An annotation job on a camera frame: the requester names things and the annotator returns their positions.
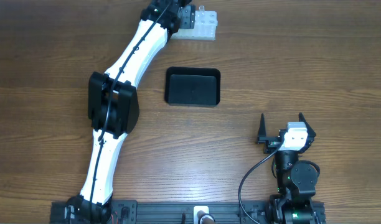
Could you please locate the white test tube rack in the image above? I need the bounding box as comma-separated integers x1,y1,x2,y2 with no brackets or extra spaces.
171,10,219,41

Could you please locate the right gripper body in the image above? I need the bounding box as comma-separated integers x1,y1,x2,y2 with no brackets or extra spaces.
263,136,285,154

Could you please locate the black cable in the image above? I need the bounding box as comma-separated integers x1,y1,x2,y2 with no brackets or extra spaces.
238,141,285,224
98,0,173,142

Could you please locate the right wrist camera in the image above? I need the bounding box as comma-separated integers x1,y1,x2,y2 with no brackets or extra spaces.
283,121,309,152

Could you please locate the black tray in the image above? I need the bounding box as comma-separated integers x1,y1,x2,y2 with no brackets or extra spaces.
164,66,222,108

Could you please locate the mounting rail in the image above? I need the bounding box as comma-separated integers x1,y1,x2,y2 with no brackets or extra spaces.
50,200,327,224

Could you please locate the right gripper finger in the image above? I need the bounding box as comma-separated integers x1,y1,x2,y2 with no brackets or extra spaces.
257,113,268,144
298,112,317,146

